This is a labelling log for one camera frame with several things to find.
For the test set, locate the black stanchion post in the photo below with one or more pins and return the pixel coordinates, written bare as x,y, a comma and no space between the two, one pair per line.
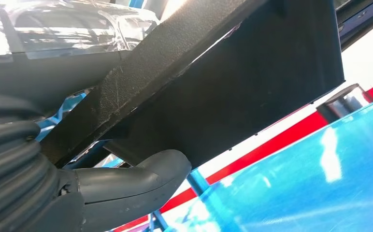
333,109

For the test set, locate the red barrier belt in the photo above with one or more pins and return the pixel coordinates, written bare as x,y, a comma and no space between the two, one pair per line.
285,141

